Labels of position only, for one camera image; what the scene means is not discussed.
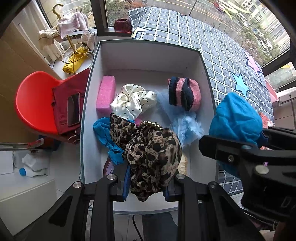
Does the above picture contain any gold metal rack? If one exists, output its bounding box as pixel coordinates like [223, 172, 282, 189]
[52, 3, 95, 64]

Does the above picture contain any purple and black sock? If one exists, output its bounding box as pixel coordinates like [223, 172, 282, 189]
[103, 158, 116, 176]

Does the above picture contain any pink sponge block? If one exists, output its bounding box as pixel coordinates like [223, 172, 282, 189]
[95, 75, 116, 119]

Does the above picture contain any red plastic chair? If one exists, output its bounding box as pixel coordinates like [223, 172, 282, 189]
[14, 71, 70, 135]

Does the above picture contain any pink and black sock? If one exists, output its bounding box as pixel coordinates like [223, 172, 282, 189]
[168, 77, 201, 112]

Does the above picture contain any leopard print scrunchie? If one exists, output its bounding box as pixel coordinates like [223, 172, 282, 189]
[109, 113, 183, 202]

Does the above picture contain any small blue cloth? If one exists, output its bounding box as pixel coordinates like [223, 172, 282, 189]
[93, 117, 126, 165]

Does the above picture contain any cream cloth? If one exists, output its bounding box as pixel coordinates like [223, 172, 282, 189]
[38, 29, 62, 50]

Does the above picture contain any floral tissue pack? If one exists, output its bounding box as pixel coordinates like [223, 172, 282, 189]
[258, 112, 274, 128]

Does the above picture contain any white polka dot scrunchie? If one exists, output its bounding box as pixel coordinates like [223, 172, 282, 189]
[110, 84, 158, 120]

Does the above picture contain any beige scrunchie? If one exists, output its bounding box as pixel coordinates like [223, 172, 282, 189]
[177, 153, 188, 174]

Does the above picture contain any white cloth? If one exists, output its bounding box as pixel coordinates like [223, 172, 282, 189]
[81, 31, 97, 51]

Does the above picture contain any white storage box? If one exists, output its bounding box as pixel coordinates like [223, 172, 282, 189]
[80, 39, 220, 215]

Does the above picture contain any pale pink cloth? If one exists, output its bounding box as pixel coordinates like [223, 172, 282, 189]
[57, 11, 89, 40]

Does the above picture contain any white plastic jug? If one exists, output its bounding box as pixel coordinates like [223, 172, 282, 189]
[13, 151, 50, 172]

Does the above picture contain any dark red garment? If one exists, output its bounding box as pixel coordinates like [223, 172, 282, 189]
[51, 68, 90, 144]

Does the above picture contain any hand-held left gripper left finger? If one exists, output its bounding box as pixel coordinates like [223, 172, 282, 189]
[40, 166, 131, 241]

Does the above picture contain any light blue fluffy mesh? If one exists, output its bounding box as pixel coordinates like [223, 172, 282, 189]
[156, 89, 205, 149]

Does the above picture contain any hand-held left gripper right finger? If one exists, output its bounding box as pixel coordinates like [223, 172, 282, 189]
[162, 174, 264, 241]

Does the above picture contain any yellow cloth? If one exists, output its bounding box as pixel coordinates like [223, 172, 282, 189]
[62, 46, 89, 75]

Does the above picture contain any red plastic basin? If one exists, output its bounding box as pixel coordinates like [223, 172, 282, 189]
[265, 79, 279, 103]

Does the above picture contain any black cable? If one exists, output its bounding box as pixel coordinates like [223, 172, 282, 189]
[132, 214, 144, 241]

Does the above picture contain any dark red knit beanie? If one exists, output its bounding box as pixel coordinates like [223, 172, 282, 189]
[114, 18, 133, 35]

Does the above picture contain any grey checked blanket with stars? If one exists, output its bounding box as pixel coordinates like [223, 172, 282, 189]
[127, 6, 274, 197]

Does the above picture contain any large blue cloth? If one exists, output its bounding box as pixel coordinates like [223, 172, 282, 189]
[209, 92, 266, 179]

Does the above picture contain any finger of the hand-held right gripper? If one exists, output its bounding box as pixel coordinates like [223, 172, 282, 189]
[199, 134, 296, 167]
[261, 126, 296, 150]

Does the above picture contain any black smartphone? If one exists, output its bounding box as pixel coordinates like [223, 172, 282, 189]
[67, 92, 80, 127]

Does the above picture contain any white bottle with blue cap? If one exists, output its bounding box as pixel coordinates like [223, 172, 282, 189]
[19, 167, 49, 178]

